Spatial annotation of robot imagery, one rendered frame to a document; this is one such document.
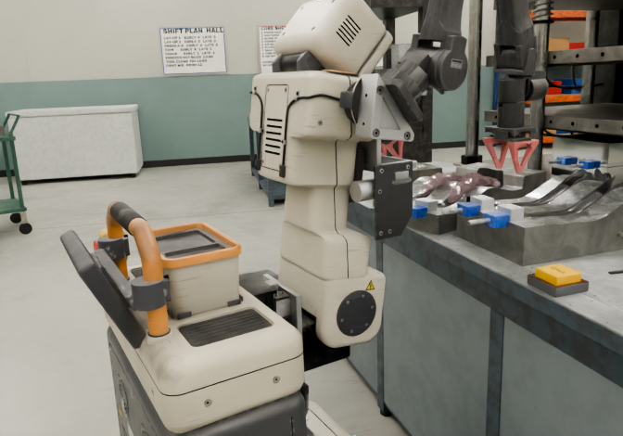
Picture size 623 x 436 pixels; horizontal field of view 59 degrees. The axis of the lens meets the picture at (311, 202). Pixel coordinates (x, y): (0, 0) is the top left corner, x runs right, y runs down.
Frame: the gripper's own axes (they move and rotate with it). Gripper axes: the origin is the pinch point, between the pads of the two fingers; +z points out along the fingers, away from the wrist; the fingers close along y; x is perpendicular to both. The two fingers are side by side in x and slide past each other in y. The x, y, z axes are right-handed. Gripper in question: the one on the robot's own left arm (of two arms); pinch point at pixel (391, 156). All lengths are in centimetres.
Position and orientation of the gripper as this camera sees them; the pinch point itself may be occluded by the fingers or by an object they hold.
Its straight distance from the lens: 160.0
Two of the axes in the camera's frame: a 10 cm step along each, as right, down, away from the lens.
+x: -7.5, 5.7, -3.5
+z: 4.1, 8.1, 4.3
